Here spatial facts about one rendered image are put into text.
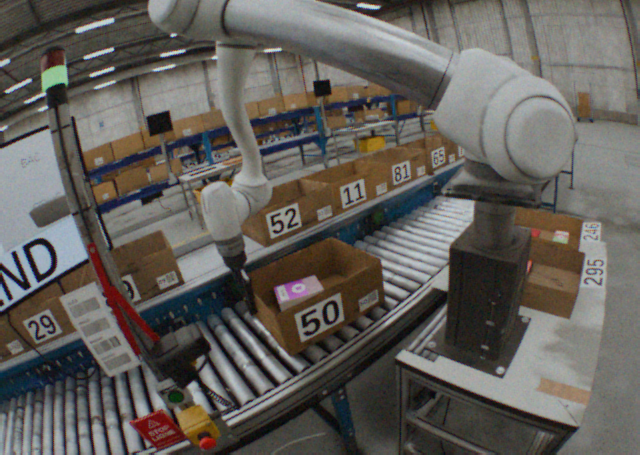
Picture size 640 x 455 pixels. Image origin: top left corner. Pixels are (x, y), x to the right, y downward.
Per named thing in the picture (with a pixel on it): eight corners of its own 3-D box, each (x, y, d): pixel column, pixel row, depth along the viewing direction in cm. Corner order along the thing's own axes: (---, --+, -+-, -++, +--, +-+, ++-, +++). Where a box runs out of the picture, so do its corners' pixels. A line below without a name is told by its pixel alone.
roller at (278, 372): (282, 393, 77) (286, 380, 77) (218, 315, 118) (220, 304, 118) (296, 391, 80) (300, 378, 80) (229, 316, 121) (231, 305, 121)
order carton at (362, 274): (289, 357, 87) (274, 316, 81) (252, 314, 111) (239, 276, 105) (386, 300, 105) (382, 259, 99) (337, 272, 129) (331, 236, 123)
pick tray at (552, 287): (570, 320, 69) (578, 295, 65) (473, 292, 98) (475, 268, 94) (581, 275, 85) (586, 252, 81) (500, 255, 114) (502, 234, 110)
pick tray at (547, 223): (575, 269, 89) (579, 246, 86) (495, 250, 118) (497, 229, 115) (581, 239, 105) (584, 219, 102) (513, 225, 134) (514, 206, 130)
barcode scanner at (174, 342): (227, 366, 55) (201, 332, 51) (181, 395, 49) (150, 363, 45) (216, 350, 60) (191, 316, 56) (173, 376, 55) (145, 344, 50)
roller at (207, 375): (229, 426, 68) (222, 417, 67) (181, 337, 109) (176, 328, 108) (244, 419, 71) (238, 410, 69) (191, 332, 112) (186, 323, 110)
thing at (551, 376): (575, 433, 38) (580, 427, 37) (394, 364, 80) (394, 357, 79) (605, 248, 96) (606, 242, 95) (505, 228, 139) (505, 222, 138)
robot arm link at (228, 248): (218, 244, 84) (224, 262, 86) (246, 232, 89) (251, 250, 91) (209, 236, 91) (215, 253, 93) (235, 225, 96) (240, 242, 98)
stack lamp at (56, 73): (40, 89, 31) (38, 58, 29) (46, 94, 35) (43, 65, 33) (65, 79, 33) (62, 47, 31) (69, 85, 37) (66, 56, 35)
